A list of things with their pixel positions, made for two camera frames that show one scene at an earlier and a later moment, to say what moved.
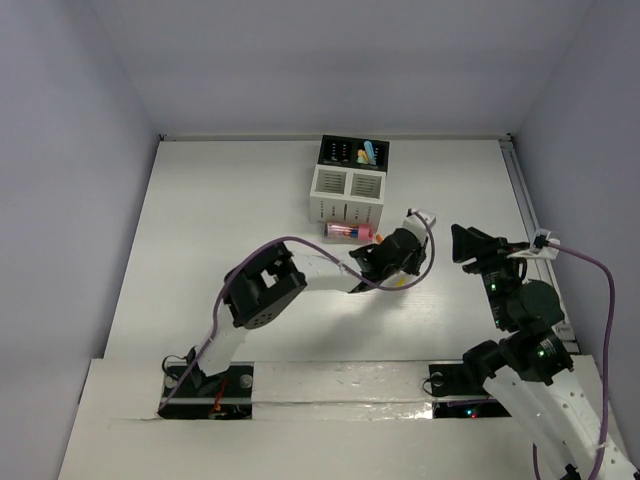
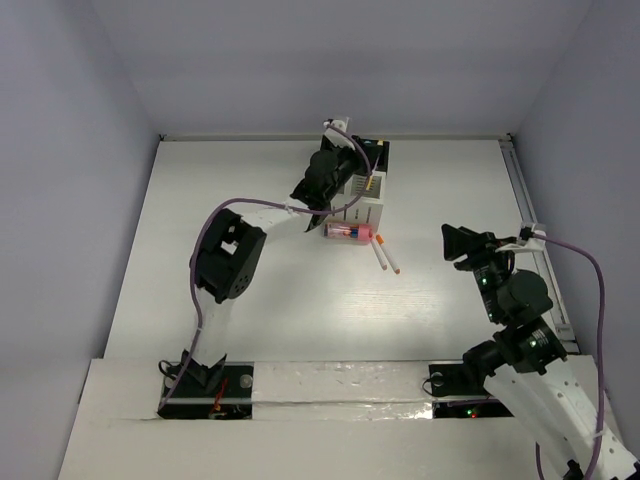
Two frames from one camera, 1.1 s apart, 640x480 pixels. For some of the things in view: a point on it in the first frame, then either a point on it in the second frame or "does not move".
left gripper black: [376, 260] to [361, 151]
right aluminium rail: [536, 226] does not move
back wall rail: [243, 137] does not move
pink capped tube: [361, 231] does not move
